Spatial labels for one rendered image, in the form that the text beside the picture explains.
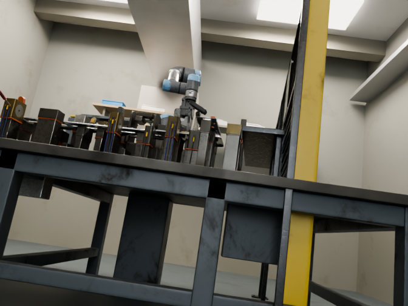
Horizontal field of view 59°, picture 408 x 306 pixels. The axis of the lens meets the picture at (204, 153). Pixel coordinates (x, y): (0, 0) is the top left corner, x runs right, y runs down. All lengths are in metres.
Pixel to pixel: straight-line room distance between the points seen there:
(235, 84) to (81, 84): 2.44
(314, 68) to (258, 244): 0.83
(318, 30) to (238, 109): 3.89
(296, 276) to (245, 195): 0.38
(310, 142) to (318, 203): 0.28
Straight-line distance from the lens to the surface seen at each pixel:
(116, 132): 2.09
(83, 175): 1.52
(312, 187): 1.45
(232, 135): 1.99
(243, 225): 1.68
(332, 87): 6.06
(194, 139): 1.94
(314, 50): 1.79
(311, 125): 1.65
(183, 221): 5.28
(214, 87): 5.75
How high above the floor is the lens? 0.44
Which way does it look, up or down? 13 degrees up
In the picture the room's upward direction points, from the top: 8 degrees clockwise
